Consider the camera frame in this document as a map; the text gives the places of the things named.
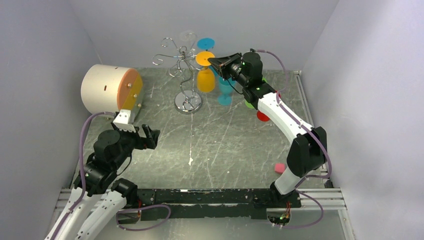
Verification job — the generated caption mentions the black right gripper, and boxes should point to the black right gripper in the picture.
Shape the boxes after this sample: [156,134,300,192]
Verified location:
[207,52,248,88]

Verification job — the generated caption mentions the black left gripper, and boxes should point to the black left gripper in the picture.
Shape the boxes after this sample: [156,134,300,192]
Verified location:
[111,119,160,168]

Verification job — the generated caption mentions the orange plastic wine glass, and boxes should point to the orange plastic wine glass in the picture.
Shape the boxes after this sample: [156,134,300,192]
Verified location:
[195,51,215,93]

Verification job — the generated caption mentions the blue plastic wine glass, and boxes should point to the blue plastic wine glass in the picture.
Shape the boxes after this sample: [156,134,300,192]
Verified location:
[196,37,215,54]

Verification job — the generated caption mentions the clear wine glass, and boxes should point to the clear wine glass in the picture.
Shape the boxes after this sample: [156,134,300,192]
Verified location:
[179,30,201,70]

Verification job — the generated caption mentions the light blue plastic goblet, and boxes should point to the light blue plastic goblet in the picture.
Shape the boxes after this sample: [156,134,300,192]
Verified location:
[217,77,236,106]

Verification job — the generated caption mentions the green plastic wine glass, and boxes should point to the green plastic wine glass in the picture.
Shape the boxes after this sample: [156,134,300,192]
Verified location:
[244,77,268,109]

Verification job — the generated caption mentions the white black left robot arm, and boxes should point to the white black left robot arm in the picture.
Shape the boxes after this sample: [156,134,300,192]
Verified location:
[46,124,161,240]

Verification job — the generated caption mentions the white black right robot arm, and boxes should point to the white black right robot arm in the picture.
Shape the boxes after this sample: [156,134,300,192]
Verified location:
[207,50,329,207]

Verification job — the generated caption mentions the red plastic wine glass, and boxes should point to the red plastic wine glass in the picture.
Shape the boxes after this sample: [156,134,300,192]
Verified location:
[256,110,270,122]

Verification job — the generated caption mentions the round cream drawer box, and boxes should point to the round cream drawer box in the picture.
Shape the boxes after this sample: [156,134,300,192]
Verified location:
[80,64,144,122]

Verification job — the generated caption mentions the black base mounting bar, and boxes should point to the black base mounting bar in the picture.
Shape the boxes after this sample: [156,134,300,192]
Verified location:
[125,188,302,221]

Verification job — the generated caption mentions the pink foam cube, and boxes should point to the pink foam cube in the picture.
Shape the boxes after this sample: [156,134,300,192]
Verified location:
[274,163,286,175]

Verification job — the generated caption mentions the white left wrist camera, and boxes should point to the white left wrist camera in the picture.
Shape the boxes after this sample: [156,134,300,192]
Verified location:
[112,109,138,133]

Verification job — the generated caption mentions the chrome wire wine glass rack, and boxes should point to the chrome wire wine glass rack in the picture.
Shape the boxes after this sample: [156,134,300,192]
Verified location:
[152,37,203,115]

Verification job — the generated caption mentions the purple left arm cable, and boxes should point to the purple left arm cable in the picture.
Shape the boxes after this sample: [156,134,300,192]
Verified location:
[49,111,117,240]

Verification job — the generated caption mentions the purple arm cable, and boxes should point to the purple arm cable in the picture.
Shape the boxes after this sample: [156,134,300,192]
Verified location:
[250,48,333,229]
[49,111,117,240]

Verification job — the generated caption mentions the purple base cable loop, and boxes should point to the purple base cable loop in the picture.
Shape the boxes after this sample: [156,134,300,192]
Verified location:
[114,203,172,232]

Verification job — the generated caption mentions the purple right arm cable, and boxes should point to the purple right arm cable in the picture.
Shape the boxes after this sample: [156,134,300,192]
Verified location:
[250,48,333,229]

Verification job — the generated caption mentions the aluminium extrusion rail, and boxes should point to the aluminium extrusion rail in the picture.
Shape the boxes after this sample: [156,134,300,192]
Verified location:
[299,188,347,211]

